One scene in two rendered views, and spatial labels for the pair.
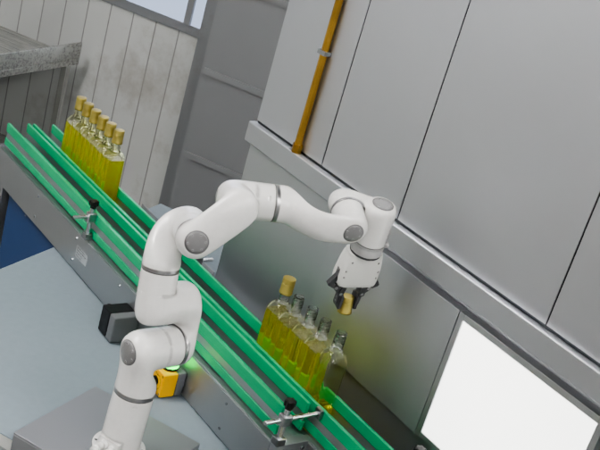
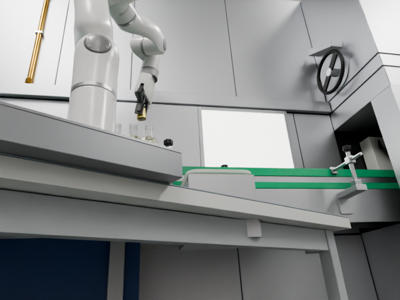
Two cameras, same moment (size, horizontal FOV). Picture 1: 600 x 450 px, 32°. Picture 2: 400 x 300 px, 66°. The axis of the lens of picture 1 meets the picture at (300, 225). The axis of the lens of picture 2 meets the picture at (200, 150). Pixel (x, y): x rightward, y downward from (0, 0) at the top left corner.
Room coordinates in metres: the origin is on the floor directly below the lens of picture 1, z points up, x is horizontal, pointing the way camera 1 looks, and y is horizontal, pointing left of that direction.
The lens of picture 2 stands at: (1.55, 0.62, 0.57)
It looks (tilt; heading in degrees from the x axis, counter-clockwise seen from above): 24 degrees up; 300
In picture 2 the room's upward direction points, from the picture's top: 3 degrees counter-clockwise
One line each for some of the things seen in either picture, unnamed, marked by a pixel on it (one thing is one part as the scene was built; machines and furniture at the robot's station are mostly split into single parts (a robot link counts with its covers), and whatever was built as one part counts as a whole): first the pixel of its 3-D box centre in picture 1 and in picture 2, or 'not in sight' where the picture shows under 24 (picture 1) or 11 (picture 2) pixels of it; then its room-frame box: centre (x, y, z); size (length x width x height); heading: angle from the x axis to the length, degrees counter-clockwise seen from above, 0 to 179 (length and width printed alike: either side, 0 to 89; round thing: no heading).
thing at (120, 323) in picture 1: (118, 322); not in sight; (2.59, 0.42, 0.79); 0.08 x 0.08 x 0.08; 42
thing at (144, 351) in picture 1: (145, 361); (96, 73); (2.04, 0.25, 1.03); 0.13 x 0.10 x 0.16; 139
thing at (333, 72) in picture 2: not in sight; (333, 72); (1.60, -0.77, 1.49); 0.21 x 0.05 x 0.21; 132
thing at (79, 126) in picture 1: (81, 142); not in sight; (3.29, 0.79, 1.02); 0.06 x 0.06 x 0.28; 42
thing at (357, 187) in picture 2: not in sight; (349, 178); (1.63, -0.54, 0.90); 0.17 x 0.05 x 0.23; 132
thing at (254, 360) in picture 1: (138, 247); not in sight; (2.82, 0.44, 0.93); 1.75 x 0.01 x 0.08; 42
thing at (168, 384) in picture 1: (166, 379); not in sight; (2.38, 0.22, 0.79); 0.07 x 0.07 x 0.07; 42
